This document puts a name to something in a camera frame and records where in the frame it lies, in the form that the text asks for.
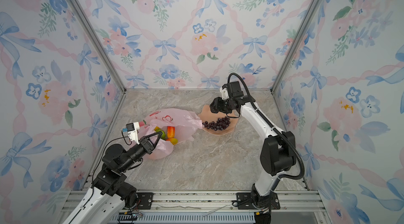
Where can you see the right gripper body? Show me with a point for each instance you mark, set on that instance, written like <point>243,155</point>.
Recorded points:
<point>226,105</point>

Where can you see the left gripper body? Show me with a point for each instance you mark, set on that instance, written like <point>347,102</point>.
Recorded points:
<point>145,145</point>

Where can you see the purple grape bunch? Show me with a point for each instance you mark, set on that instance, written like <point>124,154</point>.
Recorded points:
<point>220,124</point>

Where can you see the pink plastic bag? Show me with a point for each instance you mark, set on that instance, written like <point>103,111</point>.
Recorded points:
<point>178,126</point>

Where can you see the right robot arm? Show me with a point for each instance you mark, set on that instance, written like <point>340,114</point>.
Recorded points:
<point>279,158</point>

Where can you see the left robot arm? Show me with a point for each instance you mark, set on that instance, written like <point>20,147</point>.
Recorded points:
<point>109,192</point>

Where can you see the pink fruit plate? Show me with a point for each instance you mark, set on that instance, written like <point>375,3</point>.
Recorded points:
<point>207,115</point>

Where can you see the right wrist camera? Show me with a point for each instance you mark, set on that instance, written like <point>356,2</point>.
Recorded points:
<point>224,93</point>

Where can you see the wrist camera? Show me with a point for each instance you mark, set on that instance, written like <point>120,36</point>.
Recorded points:
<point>224,93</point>
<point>131,131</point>

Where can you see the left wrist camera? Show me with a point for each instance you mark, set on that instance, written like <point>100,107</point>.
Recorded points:
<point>131,131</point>

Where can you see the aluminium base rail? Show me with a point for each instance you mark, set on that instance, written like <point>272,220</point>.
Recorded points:
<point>195,207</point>

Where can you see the right corner aluminium post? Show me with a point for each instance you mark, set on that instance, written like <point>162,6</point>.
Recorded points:
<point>301,31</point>

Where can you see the corner aluminium post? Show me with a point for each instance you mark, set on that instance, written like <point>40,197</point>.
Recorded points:
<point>91,33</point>
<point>301,31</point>

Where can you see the left corner aluminium post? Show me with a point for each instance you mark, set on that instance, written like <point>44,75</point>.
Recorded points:
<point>91,33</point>

